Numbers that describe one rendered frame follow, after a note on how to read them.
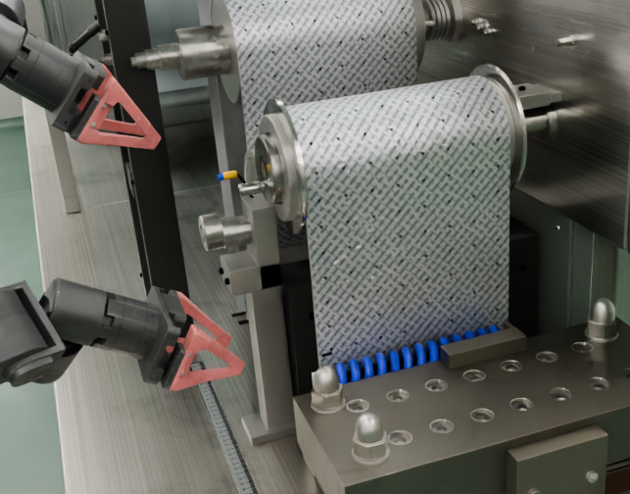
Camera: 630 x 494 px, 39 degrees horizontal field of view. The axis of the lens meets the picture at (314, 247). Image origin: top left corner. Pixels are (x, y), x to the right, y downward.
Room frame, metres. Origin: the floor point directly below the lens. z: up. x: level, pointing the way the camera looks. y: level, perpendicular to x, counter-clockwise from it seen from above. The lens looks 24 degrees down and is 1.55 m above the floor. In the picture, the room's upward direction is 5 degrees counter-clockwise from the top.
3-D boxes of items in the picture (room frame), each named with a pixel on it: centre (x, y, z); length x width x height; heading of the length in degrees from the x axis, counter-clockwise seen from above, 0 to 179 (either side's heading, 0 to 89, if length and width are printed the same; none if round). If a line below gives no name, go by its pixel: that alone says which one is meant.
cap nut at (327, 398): (0.78, 0.00, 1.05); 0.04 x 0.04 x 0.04
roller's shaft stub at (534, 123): (0.98, -0.25, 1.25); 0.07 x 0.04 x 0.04; 106
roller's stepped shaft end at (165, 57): (1.12, 0.18, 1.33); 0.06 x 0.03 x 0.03; 106
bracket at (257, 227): (0.92, 0.08, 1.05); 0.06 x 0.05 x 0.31; 106
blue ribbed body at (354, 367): (0.86, -0.11, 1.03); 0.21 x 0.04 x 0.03; 106
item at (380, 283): (0.88, -0.11, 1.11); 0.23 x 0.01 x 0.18; 106
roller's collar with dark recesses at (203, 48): (1.14, 0.12, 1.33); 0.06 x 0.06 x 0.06; 16
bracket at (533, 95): (0.99, -0.26, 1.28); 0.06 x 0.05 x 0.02; 106
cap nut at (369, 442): (0.69, -0.04, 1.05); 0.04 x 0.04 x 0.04
